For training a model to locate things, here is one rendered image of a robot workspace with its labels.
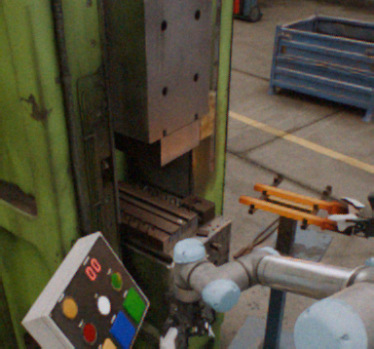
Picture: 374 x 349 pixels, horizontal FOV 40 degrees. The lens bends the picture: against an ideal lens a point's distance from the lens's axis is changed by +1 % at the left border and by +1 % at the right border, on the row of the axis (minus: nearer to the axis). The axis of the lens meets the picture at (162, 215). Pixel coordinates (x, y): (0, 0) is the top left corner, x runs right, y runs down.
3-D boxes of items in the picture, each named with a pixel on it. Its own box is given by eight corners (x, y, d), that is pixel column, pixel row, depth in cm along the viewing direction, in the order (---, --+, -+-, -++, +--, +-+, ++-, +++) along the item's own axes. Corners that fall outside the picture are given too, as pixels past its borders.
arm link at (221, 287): (255, 275, 116) (225, 251, 123) (215, 293, 111) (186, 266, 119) (252, 301, 120) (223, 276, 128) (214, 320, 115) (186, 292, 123)
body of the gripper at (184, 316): (183, 345, 133) (184, 311, 126) (169, 323, 139) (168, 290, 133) (209, 335, 135) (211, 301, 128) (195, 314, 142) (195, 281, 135)
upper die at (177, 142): (199, 144, 173) (200, 118, 168) (161, 167, 160) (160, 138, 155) (110, 115, 196) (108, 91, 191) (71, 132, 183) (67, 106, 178)
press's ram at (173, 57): (223, 105, 176) (230, -24, 154) (149, 144, 152) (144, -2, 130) (133, 81, 199) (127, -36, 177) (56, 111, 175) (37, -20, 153)
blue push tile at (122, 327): (136, 330, 142) (122, 311, 140) (127, 350, 136) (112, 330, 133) (130, 331, 143) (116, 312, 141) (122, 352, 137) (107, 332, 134)
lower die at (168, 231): (197, 230, 192) (198, 212, 188) (163, 256, 180) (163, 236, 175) (117, 195, 215) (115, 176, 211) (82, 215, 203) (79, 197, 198)
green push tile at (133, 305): (146, 305, 150) (132, 287, 148) (138, 323, 144) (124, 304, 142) (141, 307, 151) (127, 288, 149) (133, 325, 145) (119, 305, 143)
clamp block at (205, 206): (215, 216, 200) (216, 202, 197) (203, 226, 195) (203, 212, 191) (191, 206, 207) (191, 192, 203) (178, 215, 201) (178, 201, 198)
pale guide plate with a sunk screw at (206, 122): (213, 133, 201) (215, 91, 191) (200, 140, 195) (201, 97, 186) (209, 132, 202) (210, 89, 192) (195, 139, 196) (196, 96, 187)
